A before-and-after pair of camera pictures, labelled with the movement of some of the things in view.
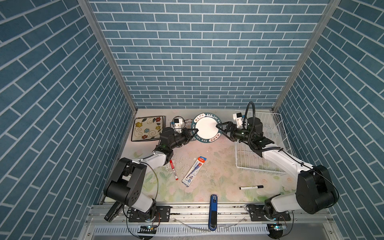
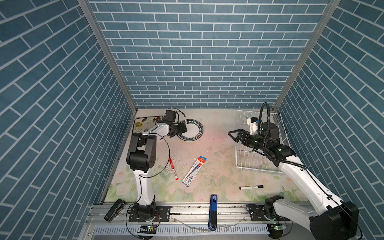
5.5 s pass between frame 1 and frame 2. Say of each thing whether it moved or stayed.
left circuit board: stayed
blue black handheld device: stayed
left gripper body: moved
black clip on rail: stayed
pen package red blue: stayed
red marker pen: stayed
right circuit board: stayed
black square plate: stayed
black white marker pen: stayed
